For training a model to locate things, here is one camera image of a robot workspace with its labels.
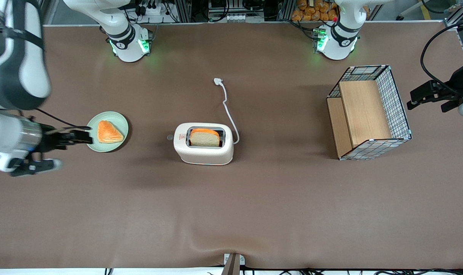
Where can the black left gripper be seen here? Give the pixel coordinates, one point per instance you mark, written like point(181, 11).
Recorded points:
point(454, 86)

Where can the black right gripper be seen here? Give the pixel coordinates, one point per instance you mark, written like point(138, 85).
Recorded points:
point(49, 140)

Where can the white toaster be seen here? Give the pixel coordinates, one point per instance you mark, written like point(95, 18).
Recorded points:
point(204, 154)

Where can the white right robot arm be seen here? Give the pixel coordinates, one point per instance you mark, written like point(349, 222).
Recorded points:
point(25, 57)

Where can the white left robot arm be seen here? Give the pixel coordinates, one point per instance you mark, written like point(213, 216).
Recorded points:
point(340, 42)

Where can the triangular orange pastry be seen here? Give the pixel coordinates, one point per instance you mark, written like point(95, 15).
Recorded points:
point(108, 133)

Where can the pale green plate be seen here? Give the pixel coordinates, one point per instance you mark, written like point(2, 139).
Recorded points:
point(109, 147)

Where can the wooden step shelf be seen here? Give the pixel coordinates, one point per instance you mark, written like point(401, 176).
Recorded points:
point(365, 110)

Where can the bread slice with orange crust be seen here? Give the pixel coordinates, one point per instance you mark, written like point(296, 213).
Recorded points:
point(204, 139)

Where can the pile of orange buns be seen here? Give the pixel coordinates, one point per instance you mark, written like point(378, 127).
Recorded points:
point(311, 9)

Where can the white power strip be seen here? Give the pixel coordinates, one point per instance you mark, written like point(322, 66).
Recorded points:
point(155, 10)

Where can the white terminal block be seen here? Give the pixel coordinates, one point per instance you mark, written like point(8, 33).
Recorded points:
point(238, 17)

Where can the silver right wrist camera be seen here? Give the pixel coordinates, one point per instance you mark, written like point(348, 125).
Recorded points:
point(36, 167)

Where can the aluminium frame profile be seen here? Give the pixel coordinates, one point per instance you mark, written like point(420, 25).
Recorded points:
point(455, 17)

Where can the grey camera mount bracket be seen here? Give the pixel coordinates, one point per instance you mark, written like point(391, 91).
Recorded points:
point(233, 265)

